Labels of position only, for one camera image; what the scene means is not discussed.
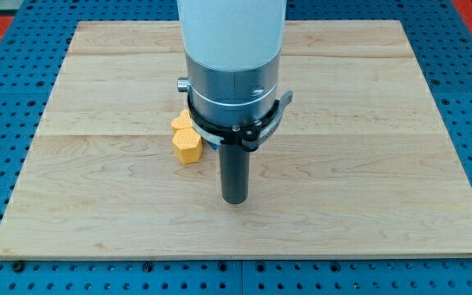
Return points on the yellow hexagonal block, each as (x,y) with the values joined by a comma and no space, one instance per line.
(187,144)

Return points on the yellow block behind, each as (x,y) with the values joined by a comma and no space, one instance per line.
(182,121)

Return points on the wooden board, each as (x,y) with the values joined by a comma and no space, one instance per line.
(361,166)

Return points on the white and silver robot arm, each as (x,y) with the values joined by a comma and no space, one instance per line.
(232,51)

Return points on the blue cube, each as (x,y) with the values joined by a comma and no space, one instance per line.
(214,143)

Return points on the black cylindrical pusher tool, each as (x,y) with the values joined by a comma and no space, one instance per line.
(234,173)

